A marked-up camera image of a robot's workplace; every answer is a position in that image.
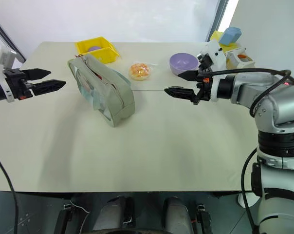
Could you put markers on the dark window frame strip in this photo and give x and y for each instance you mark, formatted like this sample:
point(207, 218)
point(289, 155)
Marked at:
point(217, 19)
point(5, 36)

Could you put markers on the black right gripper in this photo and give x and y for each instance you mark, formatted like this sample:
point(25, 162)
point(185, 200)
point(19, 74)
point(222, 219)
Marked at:
point(204, 85)

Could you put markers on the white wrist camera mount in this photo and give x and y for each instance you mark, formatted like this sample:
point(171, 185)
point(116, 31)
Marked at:
point(4, 57)
point(216, 54)

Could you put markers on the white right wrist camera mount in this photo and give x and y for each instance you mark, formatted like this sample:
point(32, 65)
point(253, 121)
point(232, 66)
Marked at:
point(216, 54)

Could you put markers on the white round floor disc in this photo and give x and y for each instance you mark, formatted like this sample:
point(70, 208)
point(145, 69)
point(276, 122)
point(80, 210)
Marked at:
point(248, 200)

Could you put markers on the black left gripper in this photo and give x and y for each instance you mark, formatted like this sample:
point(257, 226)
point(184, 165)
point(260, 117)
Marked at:
point(15, 81)

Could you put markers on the black bracket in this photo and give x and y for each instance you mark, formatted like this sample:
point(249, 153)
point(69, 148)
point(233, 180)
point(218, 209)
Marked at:
point(204, 219)
point(63, 219)

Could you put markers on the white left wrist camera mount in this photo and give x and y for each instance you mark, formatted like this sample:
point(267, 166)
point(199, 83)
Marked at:
point(4, 57)

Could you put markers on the yellow box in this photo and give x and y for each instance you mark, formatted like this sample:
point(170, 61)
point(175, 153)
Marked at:
point(216, 37)

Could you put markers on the white handheld gun tool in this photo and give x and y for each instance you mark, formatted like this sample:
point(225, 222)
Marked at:
point(237, 59)

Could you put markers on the yellow plastic bin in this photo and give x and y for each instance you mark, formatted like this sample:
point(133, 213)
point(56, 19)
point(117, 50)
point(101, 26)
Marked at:
point(108, 52)

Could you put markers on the wrapped orange bread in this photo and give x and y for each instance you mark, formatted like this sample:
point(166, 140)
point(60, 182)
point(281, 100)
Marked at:
point(138, 71)

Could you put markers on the large purple bowl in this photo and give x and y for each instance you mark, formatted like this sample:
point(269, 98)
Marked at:
point(183, 62)

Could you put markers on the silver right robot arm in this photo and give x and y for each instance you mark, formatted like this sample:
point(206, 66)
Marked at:
point(283, 117)

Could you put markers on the dark rounded shape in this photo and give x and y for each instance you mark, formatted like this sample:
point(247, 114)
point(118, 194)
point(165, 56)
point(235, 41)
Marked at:
point(113, 214)
point(177, 214)

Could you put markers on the small purple bowl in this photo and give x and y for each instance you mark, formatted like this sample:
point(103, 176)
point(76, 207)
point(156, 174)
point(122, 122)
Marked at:
point(94, 48)

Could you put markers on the blue block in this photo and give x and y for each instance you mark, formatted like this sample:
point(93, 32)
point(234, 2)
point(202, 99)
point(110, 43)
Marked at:
point(231, 36)

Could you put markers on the pale green zipper pouch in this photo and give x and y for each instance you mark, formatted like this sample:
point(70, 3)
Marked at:
point(108, 85)

